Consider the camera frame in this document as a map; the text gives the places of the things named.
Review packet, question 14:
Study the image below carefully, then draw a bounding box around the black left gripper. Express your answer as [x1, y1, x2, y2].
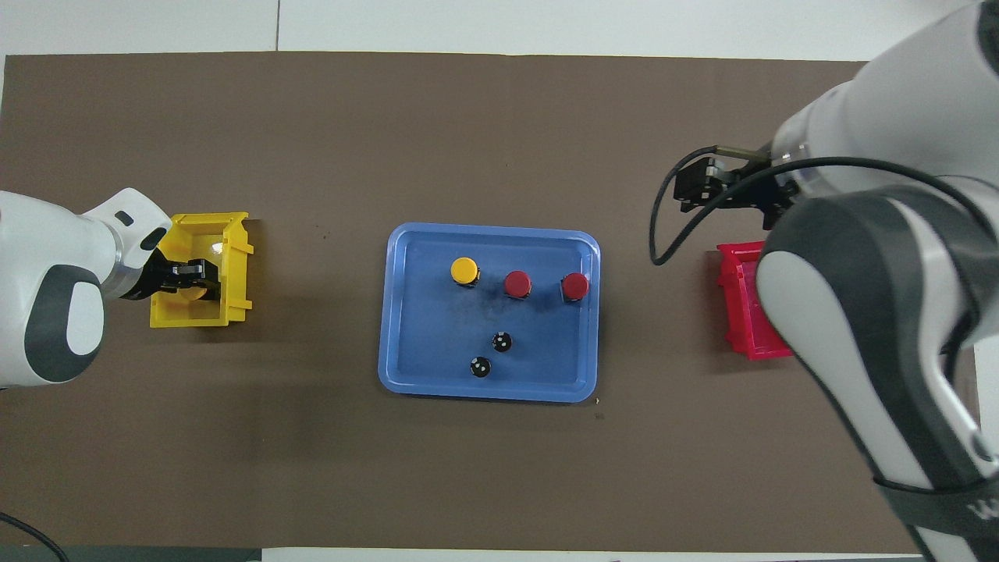
[117, 248, 223, 302]

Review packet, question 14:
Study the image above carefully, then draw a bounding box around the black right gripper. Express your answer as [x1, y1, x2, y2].
[676, 158, 797, 231]

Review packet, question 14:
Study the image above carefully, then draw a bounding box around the blue plastic tray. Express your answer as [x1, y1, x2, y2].
[378, 222, 602, 404]

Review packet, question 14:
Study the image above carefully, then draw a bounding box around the yellow plastic bin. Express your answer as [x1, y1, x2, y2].
[150, 212, 254, 329]

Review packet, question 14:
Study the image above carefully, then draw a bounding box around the red plastic bin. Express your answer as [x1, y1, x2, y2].
[716, 241, 793, 361]

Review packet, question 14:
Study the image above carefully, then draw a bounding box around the brown paper mat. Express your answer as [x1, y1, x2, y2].
[0, 52, 976, 555]

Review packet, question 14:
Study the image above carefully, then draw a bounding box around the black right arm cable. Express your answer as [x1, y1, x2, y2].
[649, 144, 999, 266]

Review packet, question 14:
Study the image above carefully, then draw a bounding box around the thick black cable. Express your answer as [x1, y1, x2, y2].
[0, 511, 71, 562]

